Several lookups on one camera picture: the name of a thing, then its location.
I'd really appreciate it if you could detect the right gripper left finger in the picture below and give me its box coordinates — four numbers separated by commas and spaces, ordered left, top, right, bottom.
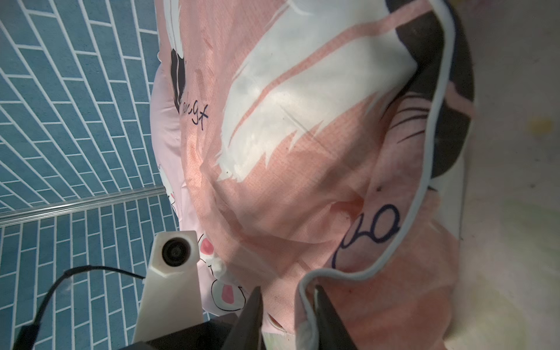
222, 287, 264, 350

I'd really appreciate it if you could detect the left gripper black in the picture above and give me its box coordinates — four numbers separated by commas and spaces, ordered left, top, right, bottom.
123, 319, 244, 350

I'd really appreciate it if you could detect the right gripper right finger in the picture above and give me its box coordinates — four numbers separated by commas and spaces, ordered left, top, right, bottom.
314, 285, 357, 350

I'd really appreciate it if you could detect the light pink cartoon pillow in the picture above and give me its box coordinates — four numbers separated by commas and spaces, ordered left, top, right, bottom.
150, 65, 251, 316

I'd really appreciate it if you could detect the salmon feather print pillow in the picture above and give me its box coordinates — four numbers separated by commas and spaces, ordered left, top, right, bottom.
155, 1, 475, 349

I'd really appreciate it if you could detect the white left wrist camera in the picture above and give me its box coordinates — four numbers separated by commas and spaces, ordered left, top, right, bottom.
133, 230, 204, 343

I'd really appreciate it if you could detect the left aluminium corner post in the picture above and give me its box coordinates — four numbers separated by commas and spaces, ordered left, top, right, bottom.
1, 186, 166, 227

